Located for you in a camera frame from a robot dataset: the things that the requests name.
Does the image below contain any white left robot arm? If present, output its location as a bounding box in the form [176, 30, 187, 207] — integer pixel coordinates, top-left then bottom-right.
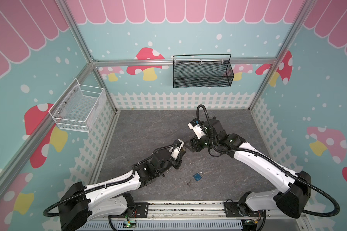
[57, 144, 186, 231]

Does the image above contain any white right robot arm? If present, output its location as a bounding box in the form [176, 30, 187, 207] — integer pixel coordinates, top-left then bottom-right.
[186, 117, 311, 218]

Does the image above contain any blue padlock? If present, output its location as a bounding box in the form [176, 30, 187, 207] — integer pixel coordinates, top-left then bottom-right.
[193, 172, 204, 182]

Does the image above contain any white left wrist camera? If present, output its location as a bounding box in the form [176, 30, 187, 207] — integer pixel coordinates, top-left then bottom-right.
[169, 139, 184, 160]

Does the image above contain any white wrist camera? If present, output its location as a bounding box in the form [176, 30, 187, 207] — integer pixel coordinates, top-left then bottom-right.
[169, 139, 184, 160]
[188, 118, 205, 139]

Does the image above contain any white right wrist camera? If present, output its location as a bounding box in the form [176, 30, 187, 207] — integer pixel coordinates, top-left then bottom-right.
[188, 118, 205, 139]

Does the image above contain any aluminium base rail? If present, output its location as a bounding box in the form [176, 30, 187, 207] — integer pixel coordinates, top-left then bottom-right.
[80, 198, 312, 231]

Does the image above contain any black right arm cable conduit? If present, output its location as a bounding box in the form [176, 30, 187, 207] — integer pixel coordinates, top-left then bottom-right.
[196, 104, 341, 218]

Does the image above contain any black wire basket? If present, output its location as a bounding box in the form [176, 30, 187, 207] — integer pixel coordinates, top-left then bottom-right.
[172, 54, 235, 88]

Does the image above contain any white wire basket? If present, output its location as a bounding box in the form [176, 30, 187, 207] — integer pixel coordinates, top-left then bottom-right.
[49, 79, 107, 133]

